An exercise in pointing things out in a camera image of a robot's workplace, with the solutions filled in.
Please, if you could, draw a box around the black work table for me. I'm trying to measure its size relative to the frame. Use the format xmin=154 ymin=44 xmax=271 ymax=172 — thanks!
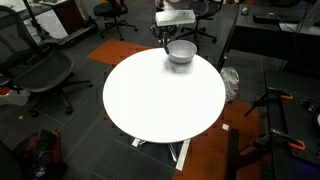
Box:
xmin=264 ymin=69 xmax=320 ymax=180

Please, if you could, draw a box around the orange black bar clamp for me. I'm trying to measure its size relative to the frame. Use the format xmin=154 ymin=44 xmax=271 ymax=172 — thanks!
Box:
xmin=242 ymin=86 xmax=294 ymax=118
xmin=249 ymin=128 xmax=307 ymax=158

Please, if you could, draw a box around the brown wooden cabinet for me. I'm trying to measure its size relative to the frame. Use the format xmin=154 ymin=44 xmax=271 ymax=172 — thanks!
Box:
xmin=49 ymin=0 xmax=86 ymax=35

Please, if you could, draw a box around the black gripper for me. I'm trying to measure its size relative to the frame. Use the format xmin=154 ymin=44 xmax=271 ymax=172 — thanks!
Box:
xmin=149 ymin=25 xmax=180 ymax=45

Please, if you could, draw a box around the dark pen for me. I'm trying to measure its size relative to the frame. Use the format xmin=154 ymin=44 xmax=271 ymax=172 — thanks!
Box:
xmin=162 ymin=31 xmax=172 ymax=56

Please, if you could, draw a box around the black floor platform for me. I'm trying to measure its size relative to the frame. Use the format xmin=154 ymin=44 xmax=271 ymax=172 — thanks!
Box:
xmin=39 ymin=22 xmax=100 ymax=48

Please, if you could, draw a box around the flat black device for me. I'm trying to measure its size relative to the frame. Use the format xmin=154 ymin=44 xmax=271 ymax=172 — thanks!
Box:
xmin=252 ymin=12 xmax=282 ymax=25

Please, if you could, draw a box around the small black office chair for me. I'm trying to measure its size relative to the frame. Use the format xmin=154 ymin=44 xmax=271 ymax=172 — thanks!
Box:
xmin=92 ymin=0 xmax=139 ymax=42

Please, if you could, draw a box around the white plastic bag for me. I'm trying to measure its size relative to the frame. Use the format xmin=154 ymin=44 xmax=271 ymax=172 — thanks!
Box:
xmin=219 ymin=66 xmax=241 ymax=103

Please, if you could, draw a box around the white metal table base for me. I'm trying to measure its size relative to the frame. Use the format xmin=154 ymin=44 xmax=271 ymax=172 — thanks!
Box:
xmin=131 ymin=137 xmax=192 ymax=172

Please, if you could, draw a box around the grey round bowl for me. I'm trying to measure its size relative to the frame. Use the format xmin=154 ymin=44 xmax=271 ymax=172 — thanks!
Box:
xmin=165 ymin=38 xmax=198 ymax=65

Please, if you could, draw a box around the red and black bag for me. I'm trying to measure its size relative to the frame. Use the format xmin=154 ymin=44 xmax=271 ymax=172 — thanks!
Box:
xmin=12 ymin=129 xmax=68 ymax=180

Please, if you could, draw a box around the black office desk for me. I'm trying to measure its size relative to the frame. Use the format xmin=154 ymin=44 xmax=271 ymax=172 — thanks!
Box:
xmin=217 ymin=2 xmax=320 ymax=76

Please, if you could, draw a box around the black slanted pole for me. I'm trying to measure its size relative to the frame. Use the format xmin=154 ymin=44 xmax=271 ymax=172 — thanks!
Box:
xmin=22 ymin=0 xmax=46 ymax=38

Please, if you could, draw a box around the black upright beam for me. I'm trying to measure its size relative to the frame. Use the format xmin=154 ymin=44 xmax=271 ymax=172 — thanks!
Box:
xmin=225 ymin=128 xmax=242 ymax=180

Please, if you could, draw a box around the large black mesh office chair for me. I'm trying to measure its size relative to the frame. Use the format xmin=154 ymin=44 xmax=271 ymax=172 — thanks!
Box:
xmin=0 ymin=4 xmax=94 ymax=118

